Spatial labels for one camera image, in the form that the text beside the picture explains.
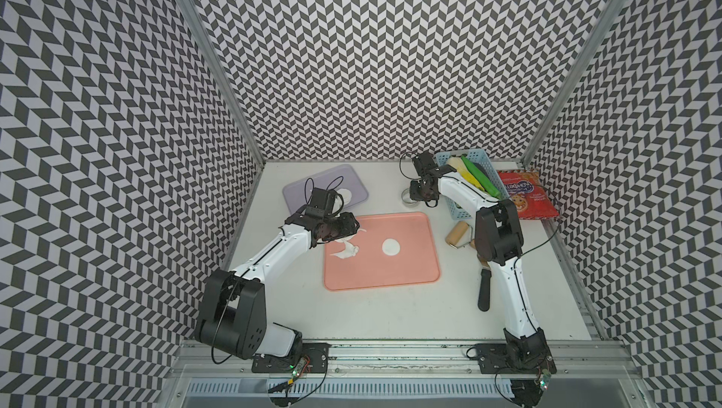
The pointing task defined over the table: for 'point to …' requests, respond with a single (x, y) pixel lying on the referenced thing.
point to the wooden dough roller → (456, 232)
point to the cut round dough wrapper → (390, 246)
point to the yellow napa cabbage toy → (457, 163)
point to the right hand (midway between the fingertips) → (418, 196)
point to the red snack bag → (529, 194)
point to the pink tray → (415, 262)
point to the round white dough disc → (345, 195)
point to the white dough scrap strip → (350, 250)
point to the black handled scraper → (484, 289)
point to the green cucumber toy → (479, 176)
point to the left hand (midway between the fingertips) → (353, 228)
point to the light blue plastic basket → (481, 157)
